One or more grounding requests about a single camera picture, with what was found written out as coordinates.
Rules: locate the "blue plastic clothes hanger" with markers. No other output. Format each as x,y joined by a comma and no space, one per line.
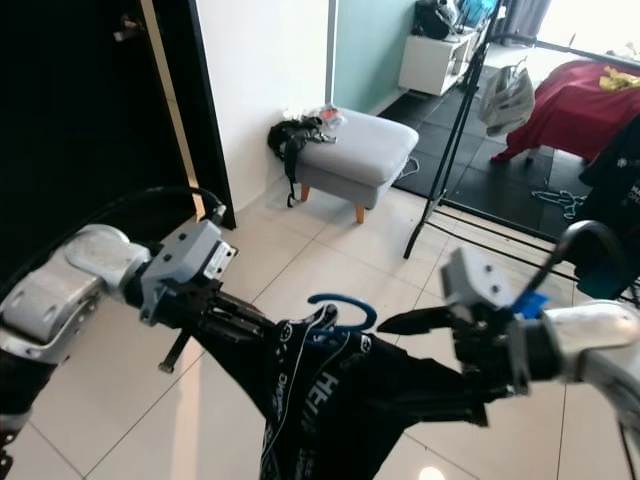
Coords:
342,296

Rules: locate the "white shelf unit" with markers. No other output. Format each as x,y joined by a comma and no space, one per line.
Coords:
430,62

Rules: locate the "grey curtain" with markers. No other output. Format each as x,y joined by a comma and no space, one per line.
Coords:
525,15

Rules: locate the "white grey striped garment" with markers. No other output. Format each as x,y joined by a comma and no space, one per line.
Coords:
508,98

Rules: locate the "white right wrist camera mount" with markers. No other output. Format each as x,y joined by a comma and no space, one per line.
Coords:
475,280

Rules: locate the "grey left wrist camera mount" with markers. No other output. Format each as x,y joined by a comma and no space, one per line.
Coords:
190,255

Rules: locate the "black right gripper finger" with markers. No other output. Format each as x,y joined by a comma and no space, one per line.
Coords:
425,322

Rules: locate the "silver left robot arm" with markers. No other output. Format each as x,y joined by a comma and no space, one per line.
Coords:
60,300

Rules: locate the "dark shorts lettered grey waistband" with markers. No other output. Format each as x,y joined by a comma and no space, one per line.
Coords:
380,400

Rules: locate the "black door with frame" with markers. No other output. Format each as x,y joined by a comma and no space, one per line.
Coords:
80,120

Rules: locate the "yellow cloth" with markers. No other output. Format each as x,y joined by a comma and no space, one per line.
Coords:
620,78

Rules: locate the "black metal clothes rack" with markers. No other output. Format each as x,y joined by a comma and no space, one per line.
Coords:
450,148

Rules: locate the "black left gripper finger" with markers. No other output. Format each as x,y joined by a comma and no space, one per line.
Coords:
172,352

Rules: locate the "black rubber floor mat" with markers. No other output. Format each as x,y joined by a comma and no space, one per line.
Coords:
500,190

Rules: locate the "blue bag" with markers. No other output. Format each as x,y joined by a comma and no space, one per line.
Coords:
478,10

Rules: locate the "blue tape tag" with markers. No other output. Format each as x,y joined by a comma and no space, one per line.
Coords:
530,303

